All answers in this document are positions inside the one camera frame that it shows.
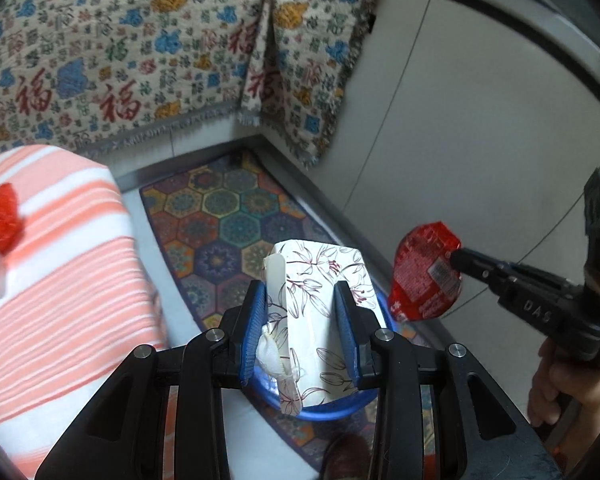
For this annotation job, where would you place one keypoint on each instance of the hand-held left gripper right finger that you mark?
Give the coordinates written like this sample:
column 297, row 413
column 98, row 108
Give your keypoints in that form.
column 347, row 335

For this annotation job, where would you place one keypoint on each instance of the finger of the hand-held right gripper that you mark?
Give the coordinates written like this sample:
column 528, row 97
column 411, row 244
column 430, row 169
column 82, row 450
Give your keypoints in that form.
column 480, row 267

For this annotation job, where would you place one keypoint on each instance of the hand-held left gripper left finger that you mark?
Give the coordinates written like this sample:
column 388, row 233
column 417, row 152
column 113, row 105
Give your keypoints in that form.
column 252, row 332

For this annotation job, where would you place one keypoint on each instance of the white floral tissue pack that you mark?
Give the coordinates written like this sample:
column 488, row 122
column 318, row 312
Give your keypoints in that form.
column 310, row 300

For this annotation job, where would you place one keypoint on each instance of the red foil wrapper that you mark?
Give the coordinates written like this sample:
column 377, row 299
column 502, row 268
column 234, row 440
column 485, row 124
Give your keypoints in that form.
column 422, row 275

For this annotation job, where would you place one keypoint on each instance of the blue plastic mesh basket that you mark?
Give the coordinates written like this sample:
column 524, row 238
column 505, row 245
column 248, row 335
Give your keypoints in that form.
column 325, row 412

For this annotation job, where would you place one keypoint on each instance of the red jelly cup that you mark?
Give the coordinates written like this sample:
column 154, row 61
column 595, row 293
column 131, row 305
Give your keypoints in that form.
column 0, row 215

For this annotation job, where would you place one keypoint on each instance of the person's right hand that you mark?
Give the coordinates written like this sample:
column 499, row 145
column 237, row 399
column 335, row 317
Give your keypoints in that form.
column 560, row 390

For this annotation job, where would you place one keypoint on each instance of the dark red slipper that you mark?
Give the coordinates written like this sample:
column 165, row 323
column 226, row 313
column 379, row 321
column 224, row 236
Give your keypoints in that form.
column 347, row 457

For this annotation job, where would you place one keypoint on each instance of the colourful hexagon floor mat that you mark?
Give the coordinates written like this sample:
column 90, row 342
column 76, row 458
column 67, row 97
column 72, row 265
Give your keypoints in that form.
column 220, row 210

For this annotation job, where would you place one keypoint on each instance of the grey kitchen counter cabinet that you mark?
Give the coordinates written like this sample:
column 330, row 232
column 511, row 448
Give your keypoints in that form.
column 455, row 110

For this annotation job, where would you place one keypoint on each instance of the orange striped tablecloth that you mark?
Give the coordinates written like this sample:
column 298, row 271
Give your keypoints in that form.
column 65, row 270

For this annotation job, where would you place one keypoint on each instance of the small printed blanket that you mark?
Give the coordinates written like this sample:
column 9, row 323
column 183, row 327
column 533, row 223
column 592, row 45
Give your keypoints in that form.
column 310, row 50

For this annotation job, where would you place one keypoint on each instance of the large printed blanket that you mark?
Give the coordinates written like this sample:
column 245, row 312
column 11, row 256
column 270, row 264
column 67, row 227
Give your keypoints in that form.
column 105, row 45

